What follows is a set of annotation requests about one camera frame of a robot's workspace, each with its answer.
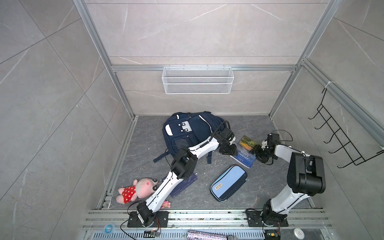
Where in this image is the black wire hook rack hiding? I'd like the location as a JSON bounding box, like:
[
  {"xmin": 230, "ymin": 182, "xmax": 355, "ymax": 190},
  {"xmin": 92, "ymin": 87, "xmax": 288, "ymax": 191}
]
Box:
[{"xmin": 308, "ymin": 88, "xmax": 384, "ymax": 169}]

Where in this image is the blue round sticker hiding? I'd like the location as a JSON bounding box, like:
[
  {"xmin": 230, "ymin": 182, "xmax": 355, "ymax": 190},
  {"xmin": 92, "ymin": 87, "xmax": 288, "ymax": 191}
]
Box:
[{"xmin": 104, "ymin": 223, "xmax": 116, "ymax": 235}]

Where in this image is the pink plush pig toy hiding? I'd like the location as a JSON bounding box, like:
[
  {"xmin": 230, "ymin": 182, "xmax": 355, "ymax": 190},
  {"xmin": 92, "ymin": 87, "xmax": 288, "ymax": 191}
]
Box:
[{"xmin": 116, "ymin": 178, "xmax": 159, "ymax": 204}]

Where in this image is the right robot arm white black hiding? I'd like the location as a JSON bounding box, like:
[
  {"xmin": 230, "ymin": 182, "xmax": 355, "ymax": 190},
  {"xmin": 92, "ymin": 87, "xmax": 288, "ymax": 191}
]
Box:
[{"xmin": 250, "ymin": 134, "xmax": 326, "ymax": 226}]

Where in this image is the small pink toy figure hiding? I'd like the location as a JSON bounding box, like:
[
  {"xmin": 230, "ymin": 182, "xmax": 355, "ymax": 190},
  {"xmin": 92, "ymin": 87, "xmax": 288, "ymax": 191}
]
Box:
[{"xmin": 161, "ymin": 201, "xmax": 171, "ymax": 209}]

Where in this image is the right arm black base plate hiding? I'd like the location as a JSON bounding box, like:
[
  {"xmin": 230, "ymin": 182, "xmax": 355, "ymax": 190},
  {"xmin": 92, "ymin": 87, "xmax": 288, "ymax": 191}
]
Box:
[{"xmin": 245, "ymin": 209, "xmax": 289, "ymax": 228}]

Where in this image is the glittery purple pouch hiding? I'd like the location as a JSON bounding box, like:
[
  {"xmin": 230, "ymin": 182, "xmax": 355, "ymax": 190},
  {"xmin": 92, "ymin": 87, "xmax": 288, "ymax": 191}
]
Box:
[{"xmin": 187, "ymin": 230, "xmax": 227, "ymax": 240}]

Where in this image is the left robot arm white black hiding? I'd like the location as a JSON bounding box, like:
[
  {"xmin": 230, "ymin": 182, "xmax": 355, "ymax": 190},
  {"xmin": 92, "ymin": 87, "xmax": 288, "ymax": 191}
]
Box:
[{"xmin": 137, "ymin": 128, "xmax": 237, "ymax": 227}]

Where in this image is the Animal Farm paperback book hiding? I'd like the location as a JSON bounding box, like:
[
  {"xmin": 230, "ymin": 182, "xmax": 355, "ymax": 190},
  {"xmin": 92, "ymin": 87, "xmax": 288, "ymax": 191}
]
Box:
[{"xmin": 231, "ymin": 136, "xmax": 258, "ymax": 169}]

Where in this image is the light blue pencil case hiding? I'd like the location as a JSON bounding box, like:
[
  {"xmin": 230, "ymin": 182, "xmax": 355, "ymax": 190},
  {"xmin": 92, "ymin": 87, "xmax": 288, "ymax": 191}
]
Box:
[{"xmin": 210, "ymin": 165, "xmax": 248, "ymax": 202}]

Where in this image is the white round button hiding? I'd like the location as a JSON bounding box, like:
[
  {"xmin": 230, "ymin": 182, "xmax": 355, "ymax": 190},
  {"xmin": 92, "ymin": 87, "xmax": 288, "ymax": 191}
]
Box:
[{"xmin": 293, "ymin": 228, "xmax": 305, "ymax": 240}]

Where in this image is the white wire mesh basket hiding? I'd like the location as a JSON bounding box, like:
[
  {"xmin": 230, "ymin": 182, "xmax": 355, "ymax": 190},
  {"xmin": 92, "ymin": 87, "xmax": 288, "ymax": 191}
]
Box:
[{"xmin": 162, "ymin": 67, "xmax": 235, "ymax": 95}]

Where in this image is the dark purple notebook yellow label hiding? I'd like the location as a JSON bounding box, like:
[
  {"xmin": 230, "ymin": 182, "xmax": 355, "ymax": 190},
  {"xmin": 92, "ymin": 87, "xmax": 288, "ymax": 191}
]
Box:
[{"xmin": 170, "ymin": 174, "xmax": 198, "ymax": 199}]

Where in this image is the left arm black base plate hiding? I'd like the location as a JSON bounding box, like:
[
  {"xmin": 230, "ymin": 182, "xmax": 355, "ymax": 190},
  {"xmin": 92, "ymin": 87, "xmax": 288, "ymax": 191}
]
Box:
[{"xmin": 127, "ymin": 211, "xmax": 169, "ymax": 228}]

